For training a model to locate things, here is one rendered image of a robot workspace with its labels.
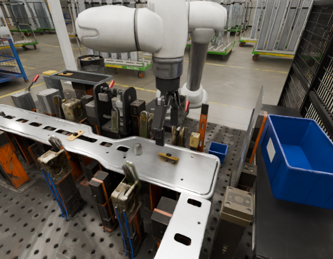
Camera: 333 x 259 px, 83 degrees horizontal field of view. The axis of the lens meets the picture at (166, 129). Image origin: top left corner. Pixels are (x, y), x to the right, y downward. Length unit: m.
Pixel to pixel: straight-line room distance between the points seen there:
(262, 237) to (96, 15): 0.68
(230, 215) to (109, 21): 0.59
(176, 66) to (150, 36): 0.10
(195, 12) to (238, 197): 0.83
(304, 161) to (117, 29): 0.77
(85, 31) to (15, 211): 0.92
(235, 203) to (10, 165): 1.05
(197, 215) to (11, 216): 0.89
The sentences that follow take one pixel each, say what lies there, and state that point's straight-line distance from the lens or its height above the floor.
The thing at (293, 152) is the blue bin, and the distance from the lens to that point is 0.90.
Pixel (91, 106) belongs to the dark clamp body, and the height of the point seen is 1.08.
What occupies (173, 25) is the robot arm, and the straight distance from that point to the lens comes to 0.51.
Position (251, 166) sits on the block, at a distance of 0.69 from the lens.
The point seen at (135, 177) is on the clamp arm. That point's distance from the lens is 0.63.
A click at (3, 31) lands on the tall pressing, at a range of 10.02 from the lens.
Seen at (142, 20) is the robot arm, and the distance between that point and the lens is 0.52.
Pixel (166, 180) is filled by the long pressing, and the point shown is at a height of 1.00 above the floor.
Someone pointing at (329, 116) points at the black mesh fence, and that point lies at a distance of 0.97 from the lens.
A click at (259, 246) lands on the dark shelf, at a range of 0.58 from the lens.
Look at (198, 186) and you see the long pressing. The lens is 0.68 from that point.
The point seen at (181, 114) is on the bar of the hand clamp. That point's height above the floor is 1.13.
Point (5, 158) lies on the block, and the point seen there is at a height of 0.90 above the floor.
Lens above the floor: 1.51
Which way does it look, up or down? 33 degrees down
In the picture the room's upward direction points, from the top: straight up
